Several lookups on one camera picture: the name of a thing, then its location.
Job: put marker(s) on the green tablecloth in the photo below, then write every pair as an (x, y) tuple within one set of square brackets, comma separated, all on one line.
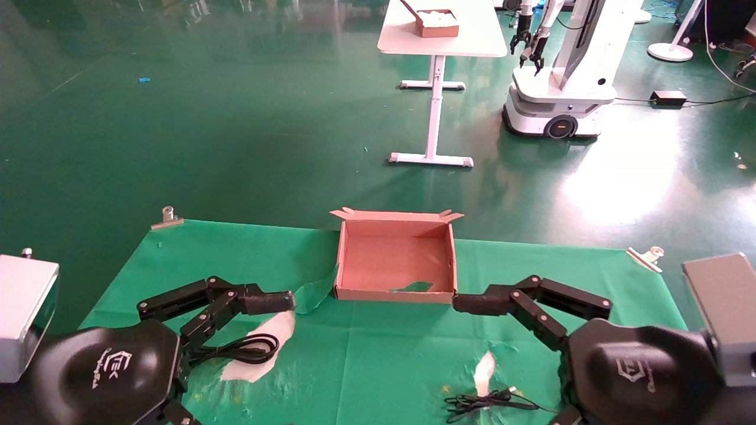
[(366, 354)]

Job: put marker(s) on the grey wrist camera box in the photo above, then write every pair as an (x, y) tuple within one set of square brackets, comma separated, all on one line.
[(726, 313), (26, 313)]

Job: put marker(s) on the small brown cardboard box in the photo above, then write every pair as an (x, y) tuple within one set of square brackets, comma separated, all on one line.
[(438, 28)]

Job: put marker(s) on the white packing material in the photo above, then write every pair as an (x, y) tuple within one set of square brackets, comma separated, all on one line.
[(438, 16)]

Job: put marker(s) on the white pedestal table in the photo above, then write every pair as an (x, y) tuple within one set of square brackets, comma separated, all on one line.
[(443, 41)]

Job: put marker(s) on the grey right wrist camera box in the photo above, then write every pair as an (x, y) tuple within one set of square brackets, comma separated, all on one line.
[(726, 313)]

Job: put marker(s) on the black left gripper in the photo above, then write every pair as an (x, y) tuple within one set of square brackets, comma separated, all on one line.
[(106, 372)]

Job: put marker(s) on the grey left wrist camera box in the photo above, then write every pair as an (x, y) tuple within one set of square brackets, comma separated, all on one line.
[(26, 313)]

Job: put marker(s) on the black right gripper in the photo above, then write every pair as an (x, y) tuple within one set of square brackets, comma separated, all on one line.
[(644, 378)]

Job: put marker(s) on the metal tablecloth clip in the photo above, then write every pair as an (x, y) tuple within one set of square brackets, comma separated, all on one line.
[(647, 258), (167, 219)]

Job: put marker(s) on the white wheeled idle robot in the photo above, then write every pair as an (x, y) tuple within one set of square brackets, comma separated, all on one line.
[(579, 82)]

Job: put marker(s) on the white round floor stand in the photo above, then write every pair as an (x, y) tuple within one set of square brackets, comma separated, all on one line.
[(670, 52)]

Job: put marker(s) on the open brown cardboard box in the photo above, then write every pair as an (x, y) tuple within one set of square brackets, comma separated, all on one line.
[(396, 265)]

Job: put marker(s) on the black power adapter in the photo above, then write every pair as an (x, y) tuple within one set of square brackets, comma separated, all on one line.
[(668, 97)]

